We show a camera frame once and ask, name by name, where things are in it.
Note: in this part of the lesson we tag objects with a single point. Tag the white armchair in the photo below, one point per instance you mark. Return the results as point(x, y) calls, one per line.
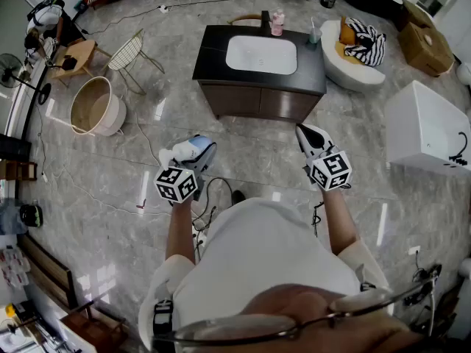
point(349, 75)

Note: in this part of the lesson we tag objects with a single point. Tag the green cup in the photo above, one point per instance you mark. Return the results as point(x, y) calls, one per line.
point(315, 36)

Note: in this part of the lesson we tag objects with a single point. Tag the large cardboard box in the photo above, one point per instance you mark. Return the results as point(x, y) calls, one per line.
point(423, 51)

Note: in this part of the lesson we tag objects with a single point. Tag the black standing fan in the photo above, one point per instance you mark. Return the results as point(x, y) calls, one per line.
point(11, 70)

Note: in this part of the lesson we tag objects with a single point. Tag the pink bottle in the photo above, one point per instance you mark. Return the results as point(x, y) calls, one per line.
point(277, 24)

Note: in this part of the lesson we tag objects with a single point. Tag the person's white shirt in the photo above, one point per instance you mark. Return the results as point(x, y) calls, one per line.
point(265, 248)

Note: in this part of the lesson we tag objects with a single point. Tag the blue denim cloth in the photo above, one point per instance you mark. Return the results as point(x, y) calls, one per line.
point(11, 217)

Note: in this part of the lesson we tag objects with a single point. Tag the white bathtub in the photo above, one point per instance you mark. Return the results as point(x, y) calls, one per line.
point(423, 127)

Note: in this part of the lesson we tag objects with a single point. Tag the black white striped cloth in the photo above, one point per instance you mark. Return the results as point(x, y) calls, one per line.
point(369, 46)

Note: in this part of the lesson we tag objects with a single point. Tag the small wooden table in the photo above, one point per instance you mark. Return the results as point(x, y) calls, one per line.
point(75, 59)

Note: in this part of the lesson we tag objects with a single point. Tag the black flat case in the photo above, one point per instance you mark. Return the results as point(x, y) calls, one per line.
point(14, 147)

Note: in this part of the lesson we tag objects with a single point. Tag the white plastic bottle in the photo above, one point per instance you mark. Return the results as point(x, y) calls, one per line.
point(187, 149)

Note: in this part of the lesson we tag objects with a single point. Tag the wooden chair with curved back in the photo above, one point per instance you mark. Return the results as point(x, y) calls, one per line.
point(243, 17)

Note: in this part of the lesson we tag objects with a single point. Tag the small cardboard box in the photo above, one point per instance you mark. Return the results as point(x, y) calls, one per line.
point(416, 13)

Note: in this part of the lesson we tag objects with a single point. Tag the person's left forearm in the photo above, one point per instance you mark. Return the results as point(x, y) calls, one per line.
point(178, 230)

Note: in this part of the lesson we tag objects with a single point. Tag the person's face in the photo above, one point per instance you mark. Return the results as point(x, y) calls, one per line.
point(294, 303)

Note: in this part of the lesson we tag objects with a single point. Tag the person's thin-framed glasses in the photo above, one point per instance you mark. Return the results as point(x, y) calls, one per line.
point(235, 327)

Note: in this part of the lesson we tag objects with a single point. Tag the white black bag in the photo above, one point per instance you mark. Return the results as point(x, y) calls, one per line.
point(46, 15)

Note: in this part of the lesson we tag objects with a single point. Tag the person's right forearm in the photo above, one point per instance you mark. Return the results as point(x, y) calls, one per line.
point(340, 219)

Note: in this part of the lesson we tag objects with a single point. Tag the dark wooden bench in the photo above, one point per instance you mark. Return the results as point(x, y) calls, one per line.
point(48, 270)

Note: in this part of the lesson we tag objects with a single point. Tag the dark wooden vanity cabinet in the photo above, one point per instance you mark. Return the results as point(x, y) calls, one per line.
point(257, 99)

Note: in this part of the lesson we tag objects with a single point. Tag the small wooden rack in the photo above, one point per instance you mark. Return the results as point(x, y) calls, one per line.
point(18, 170)

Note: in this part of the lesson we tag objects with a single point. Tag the black bathtub tap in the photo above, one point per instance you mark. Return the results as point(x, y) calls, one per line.
point(460, 156)

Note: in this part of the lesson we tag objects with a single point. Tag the small white floor socket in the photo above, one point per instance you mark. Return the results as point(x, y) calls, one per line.
point(414, 250)

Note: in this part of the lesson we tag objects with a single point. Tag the white power strip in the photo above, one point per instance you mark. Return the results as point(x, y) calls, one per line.
point(163, 9)

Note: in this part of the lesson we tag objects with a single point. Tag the black green bag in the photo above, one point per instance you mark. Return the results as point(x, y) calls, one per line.
point(32, 215)

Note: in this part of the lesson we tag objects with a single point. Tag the white sink basin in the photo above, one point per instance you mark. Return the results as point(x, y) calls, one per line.
point(261, 55)

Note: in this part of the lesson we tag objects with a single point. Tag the orange cushion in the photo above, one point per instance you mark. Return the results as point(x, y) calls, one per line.
point(346, 37)

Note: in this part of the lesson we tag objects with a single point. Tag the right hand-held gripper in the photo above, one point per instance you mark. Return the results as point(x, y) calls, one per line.
point(331, 171)

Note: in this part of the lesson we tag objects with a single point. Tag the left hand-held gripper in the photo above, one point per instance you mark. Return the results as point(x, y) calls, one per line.
point(176, 184)

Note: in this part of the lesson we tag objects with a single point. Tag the black device on stand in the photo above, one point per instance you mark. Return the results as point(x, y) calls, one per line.
point(70, 63)

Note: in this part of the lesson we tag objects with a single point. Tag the pile of red white packets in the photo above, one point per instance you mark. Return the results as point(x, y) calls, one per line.
point(13, 268)

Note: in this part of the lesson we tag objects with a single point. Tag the brown wooden chair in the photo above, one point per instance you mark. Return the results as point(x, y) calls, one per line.
point(93, 329)

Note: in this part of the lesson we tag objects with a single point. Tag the round wooden tub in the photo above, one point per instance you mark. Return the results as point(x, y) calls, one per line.
point(97, 105)

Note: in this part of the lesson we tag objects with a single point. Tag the person's black shoe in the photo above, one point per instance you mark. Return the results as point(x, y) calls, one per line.
point(238, 196)

